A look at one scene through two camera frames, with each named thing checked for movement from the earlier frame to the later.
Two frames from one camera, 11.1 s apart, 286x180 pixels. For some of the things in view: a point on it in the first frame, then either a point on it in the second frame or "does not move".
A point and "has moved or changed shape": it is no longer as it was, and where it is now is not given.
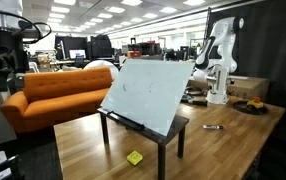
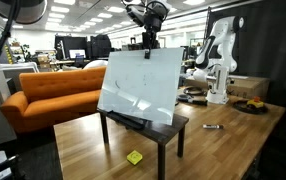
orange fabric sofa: [51, 94] does not move
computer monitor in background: [73, 53] does not move
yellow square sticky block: [134, 157] does not move
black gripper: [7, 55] → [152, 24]
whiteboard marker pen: [206, 126] does not move
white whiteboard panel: [147, 91] has moved or changed shape
